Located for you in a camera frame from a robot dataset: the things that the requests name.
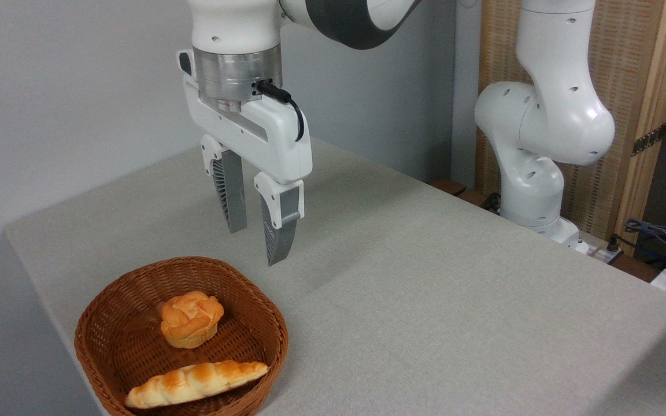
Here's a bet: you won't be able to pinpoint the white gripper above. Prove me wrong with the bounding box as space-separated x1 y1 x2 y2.
177 49 314 267

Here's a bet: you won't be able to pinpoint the long twisted bread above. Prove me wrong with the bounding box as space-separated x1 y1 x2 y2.
124 361 269 410

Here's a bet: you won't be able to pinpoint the round bread roll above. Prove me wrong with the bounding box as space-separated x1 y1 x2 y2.
160 291 225 349

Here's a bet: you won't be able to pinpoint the brown wicker basket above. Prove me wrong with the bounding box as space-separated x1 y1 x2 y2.
74 256 289 416

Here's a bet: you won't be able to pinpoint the wooden folding screen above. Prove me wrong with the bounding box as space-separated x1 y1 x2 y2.
476 0 666 256

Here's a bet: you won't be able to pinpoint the metal screen hinge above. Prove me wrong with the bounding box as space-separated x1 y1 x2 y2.
632 123 666 157

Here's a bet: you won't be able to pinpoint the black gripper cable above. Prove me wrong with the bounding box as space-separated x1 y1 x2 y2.
257 80 305 143

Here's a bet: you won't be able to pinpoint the tangled dark cables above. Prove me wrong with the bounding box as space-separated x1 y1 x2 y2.
624 218 666 273

